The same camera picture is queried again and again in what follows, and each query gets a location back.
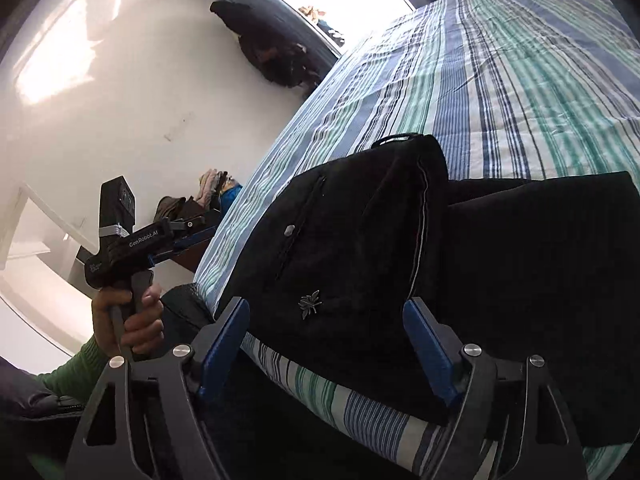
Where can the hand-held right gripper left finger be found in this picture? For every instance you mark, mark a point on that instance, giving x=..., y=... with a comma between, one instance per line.
x=225, y=350

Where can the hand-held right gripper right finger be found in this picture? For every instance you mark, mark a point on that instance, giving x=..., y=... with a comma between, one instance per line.
x=430, y=355

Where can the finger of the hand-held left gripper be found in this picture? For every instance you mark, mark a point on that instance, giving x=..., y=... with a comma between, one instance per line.
x=192, y=242
x=195, y=222

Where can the black pants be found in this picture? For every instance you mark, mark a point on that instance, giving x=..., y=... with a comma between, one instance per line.
x=350, y=240

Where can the person's left forearm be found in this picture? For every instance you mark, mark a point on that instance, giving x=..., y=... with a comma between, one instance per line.
x=70, y=375

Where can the person's left hand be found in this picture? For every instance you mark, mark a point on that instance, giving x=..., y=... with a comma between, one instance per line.
x=145, y=330

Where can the brown drawer cabinet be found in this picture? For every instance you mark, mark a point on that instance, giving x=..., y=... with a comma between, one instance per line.
x=187, y=260

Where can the olive clothes pile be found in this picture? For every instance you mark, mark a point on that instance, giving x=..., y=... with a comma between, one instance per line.
x=170, y=207

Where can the stack of folded clothes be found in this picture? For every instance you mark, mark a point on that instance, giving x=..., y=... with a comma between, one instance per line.
x=210, y=185

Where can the bright blue cloth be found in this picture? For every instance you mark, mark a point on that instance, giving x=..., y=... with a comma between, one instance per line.
x=230, y=197

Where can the black mesh fabric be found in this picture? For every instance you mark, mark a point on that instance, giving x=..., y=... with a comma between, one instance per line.
x=185, y=302

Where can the white panelled furniture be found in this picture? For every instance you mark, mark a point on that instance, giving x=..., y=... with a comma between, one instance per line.
x=30, y=247

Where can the person's dark clothing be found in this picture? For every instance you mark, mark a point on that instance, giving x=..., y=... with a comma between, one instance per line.
x=280, y=435

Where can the striped bed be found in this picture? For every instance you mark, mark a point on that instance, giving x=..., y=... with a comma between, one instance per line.
x=500, y=85

